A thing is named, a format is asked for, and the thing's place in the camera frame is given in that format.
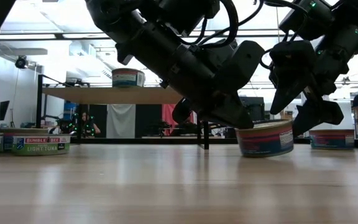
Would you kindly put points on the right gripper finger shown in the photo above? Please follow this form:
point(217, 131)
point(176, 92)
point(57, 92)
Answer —
point(287, 88)
point(319, 113)

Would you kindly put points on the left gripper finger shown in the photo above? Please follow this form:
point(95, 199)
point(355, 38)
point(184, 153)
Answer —
point(228, 109)

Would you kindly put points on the gold lid red-blue can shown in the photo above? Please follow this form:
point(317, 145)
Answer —
point(127, 78)
point(266, 141)
point(331, 140)
point(23, 131)

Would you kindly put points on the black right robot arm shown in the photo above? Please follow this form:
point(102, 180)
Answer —
point(306, 18)

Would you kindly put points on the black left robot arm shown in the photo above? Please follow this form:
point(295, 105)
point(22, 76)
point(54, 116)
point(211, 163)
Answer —
point(120, 12)

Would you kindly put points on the wooden shelf with black legs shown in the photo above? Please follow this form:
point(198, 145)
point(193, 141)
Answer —
point(104, 95)

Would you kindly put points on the black cabinet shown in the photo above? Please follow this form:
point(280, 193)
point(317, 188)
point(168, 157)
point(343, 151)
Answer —
point(255, 109)

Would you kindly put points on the cardboard box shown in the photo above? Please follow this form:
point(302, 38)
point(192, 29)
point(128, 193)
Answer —
point(286, 115)

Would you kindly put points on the red hanging cloth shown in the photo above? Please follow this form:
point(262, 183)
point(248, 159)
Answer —
point(168, 115)

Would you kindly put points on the white hanging cloth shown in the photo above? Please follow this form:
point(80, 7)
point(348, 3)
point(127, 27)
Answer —
point(120, 121)

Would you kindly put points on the seated person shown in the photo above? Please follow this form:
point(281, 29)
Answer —
point(89, 126)

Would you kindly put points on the blue barrel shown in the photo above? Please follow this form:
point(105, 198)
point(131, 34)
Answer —
point(70, 110)

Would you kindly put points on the black overhead light bar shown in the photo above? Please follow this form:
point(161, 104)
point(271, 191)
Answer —
point(59, 36)

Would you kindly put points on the black ceiling speaker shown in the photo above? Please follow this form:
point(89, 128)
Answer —
point(21, 62)

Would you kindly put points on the black monitor on stand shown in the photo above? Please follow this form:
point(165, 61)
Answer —
point(1, 110)

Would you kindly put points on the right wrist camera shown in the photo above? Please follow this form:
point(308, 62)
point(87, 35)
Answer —
point(291, 54)

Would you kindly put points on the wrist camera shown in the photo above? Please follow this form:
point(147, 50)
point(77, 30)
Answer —
point(244, 62)
point(291, 54)

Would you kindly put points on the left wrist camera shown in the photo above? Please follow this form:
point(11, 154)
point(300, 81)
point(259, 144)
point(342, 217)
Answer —
point(244, 62)

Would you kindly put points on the black metal table frame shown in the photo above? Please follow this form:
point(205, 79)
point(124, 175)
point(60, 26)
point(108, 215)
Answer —
point(154, 140)

